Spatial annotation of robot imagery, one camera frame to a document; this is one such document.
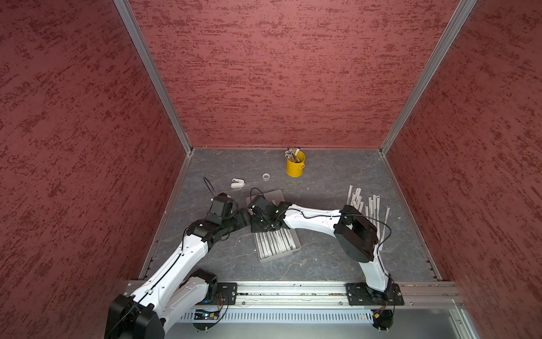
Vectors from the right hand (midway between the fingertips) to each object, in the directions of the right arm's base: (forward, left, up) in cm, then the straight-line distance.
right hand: (254, 231), depth 87 cm
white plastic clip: (+25, +10, 0) cm, 27 cm away
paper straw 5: (-4, -10, -2) cm, 11 cm away
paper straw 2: (-4, -3, -2) cm, 5 cm away
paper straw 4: (-5, -8, -2) cm, 9 cm away
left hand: (+1, +4, +7) cm, 8 cm away
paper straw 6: (-4, -12, -2) cm, 13 cm away
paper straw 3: (-5, -6, -2) cm, 8 cm away
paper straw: (-6, -2, 0) cm, 6 cm away
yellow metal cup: (+30, -20, +3) cm, 36 cm away
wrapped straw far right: (+2, -57, -4) cm, 57 cm away
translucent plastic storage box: (+17, -7, +1) cm, 18 cm away
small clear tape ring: (+33, -4, -3) cm, 33 cm away
